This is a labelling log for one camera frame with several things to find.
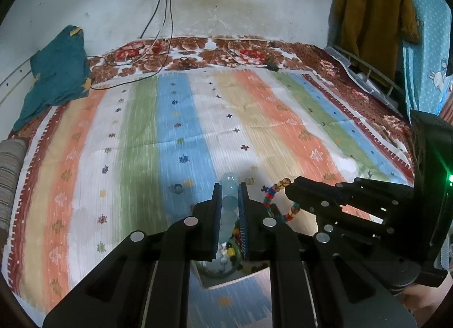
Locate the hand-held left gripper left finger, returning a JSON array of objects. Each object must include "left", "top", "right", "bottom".
[{"left": 42, "top": 183, "right": 223, "bottom": 328}]

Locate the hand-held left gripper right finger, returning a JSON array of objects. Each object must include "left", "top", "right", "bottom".
[{"left": 238, "top": 182, "right": 418, "bottom": 328}]

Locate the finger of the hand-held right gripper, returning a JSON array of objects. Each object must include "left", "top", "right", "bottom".
[
  {"left": 293, "top": 201, "right": 419, "bottom": 262},
  {"left": 285, "top": 176, "right": 415, "bottom": 216}
]

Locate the amber red bead bracelet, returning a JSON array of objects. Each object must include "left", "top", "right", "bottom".
[{"left": 226, "top": 229, "right": 243, "bottom": 262}]

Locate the multicolour bead bracelet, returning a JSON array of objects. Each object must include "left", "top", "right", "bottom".
[{"left": 262, "top": 178, "right": 301, "bottom": 224}]

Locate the white bead bracelet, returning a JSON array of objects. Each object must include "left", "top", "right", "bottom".
[{"left": 217, "top": 242, "right": 231, "bottom": 265}]

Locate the silver metal tin box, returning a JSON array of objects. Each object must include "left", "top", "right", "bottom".
[{"left": 191, "top": 239, "right": 273, "bottom": 292}]

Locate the person's right hand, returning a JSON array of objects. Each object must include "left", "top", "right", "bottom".
[{"left": 403, "top": 271, "right": 453, "bottom": 313}]

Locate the striped colourful mat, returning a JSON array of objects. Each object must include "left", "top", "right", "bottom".
[{"left": 2, "top": 69, "right": 414, "bottom": 328}]

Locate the blue dotted cloth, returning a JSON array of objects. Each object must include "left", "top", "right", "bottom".
[{"left": 392, "top": 0, "right": 453, "bottom": 117}]

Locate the mustard yellow garment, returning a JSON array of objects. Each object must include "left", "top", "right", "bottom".
[{"left": 333, "top": 0, "right": 422, "bottom": 67}]

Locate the grey striped pillow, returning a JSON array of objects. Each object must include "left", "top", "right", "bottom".
[{"left": 0, "top": 139, "right": 29, "bottom": 240}]

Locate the teal cloth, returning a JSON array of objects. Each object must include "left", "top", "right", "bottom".
[{"left": 12, "top": 25, "right": 93, "bottom": 132}]

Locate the metal bed rail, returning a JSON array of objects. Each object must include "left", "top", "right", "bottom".
[{"left": 331, "top": 45, "right": 408, "bottom": 110}]

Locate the black cable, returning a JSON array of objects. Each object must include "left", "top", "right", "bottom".
[
  {"left": 87, "top": 0, "right": 178, "bottom": 90},
  {"left": 139, "top": 0, "right": 162, "bottom": 40}
]

